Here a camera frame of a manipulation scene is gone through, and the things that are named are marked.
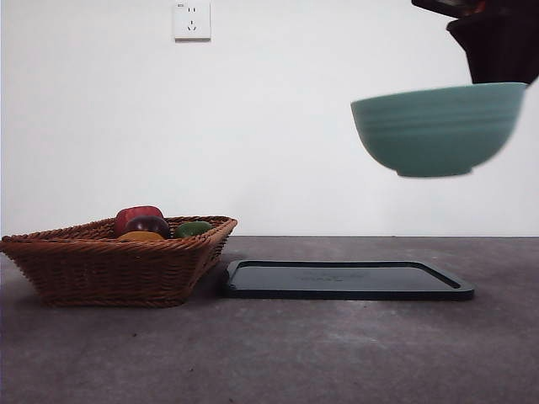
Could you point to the red apple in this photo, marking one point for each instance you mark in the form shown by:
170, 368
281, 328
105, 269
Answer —
137, 212

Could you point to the teal ceramic bowl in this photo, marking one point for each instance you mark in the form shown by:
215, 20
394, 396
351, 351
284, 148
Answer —
433, 134

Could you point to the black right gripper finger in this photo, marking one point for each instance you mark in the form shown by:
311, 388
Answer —
501, 50

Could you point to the dark purple plum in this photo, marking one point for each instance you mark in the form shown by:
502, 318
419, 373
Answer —
149, 225

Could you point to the brown kiwifruit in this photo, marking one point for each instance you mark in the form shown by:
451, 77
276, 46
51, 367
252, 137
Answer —
141, 236

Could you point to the white wall power socket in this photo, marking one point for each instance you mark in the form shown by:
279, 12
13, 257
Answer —
193, 21

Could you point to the brown wicker basket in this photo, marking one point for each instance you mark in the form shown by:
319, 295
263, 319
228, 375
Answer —
113, 273

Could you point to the green avocado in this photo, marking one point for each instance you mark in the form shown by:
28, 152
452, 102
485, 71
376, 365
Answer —
193, 229

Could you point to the dark green rectangular tray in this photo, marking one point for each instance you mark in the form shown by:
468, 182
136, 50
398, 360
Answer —
337, 280

